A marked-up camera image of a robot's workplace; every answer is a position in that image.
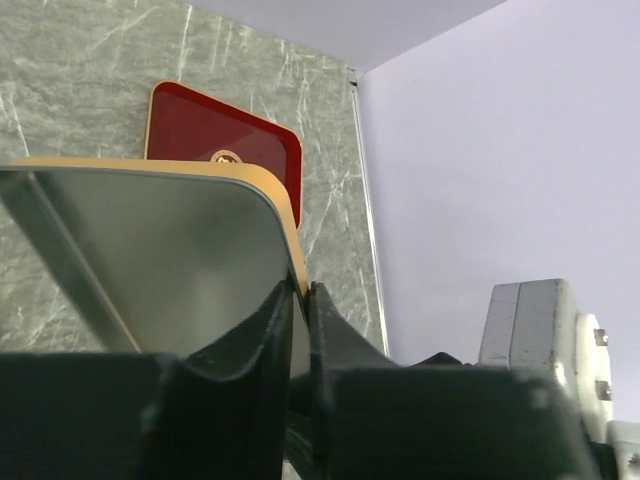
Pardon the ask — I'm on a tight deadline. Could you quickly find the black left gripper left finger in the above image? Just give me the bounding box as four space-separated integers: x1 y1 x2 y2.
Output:
1 282 294 479

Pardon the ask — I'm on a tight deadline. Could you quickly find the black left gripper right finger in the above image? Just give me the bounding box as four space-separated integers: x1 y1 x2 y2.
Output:
308 282 600 479

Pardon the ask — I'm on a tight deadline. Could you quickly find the silver tin lid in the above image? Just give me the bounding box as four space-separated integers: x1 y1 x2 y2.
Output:
1 157 310 377

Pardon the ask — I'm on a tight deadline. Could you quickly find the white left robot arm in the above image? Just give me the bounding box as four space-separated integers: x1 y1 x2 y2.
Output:
1 279 639 479

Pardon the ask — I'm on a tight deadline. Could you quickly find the red rectangular tray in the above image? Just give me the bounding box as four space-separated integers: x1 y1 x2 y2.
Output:
144 81 304 225

